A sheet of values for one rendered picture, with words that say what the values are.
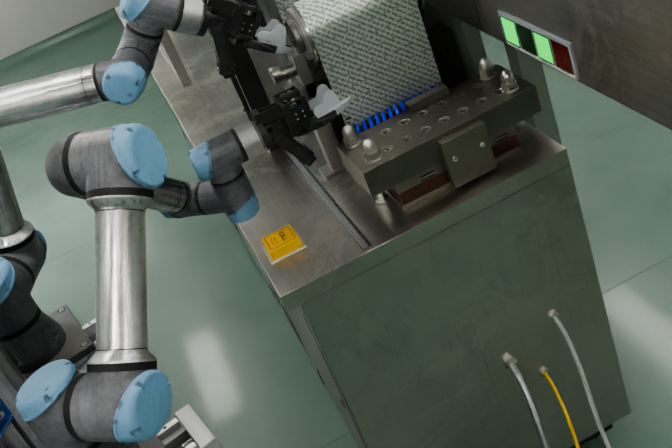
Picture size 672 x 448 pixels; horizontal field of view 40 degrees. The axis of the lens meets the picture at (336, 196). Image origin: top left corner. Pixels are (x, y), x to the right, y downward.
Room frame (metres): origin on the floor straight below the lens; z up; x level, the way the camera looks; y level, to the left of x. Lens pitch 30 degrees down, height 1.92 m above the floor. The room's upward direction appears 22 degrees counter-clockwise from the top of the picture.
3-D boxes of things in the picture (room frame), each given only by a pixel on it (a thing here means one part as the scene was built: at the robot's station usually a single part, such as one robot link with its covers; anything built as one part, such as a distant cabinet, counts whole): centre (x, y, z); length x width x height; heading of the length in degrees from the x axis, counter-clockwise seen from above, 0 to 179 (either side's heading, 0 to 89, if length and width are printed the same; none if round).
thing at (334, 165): (1.86, -0.02, 1.05); 0.06 x 0.05 x 0.31; 99
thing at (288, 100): (1.75, 0.04, 1.12); 0.12 x 0.08 x 0.09; 99
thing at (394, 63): (1.79, -0.19, 1.11); 0.23 x 0.01 x 0.18; 99
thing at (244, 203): (1.73, 0.21, 1.01); 0.11 x 0.08 x 0.11; 61
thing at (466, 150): (1.59, -0.28, 0.96); 0.10 x 0.03 x 0.11; 99
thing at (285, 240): (1.63, 0.14, 0.91); 0.07 x 0.07 x 0.02; 9
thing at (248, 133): (1.74, 0.12, 1.11); 0.08 x 0.05 x 0.08; 9
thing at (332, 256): (2.76, 0.05, 0.88); 2.52 x 0.66 x 0.04; 9
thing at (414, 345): (2.76, 0.03, 0.43); 2.52 x 0.64 x 0.86; 9
